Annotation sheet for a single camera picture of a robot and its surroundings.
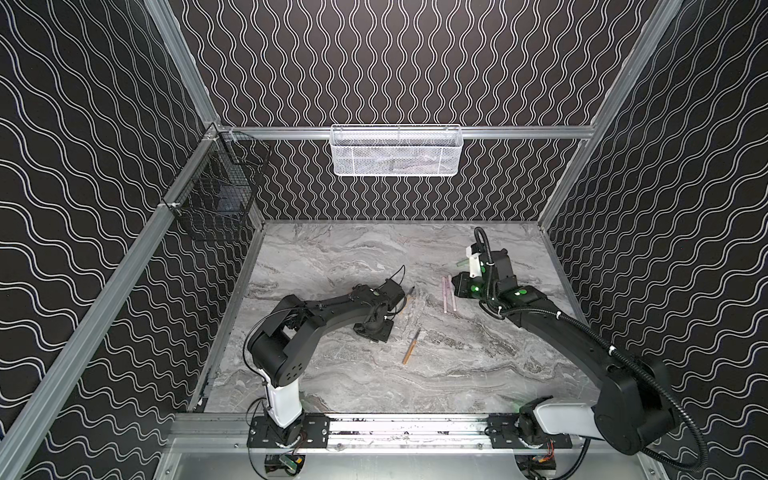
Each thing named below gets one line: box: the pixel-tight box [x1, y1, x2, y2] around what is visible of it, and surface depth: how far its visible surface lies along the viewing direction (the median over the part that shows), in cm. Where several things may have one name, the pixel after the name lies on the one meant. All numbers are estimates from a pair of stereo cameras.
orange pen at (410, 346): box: [402, 327, 421, 365], surface depth 91 cm
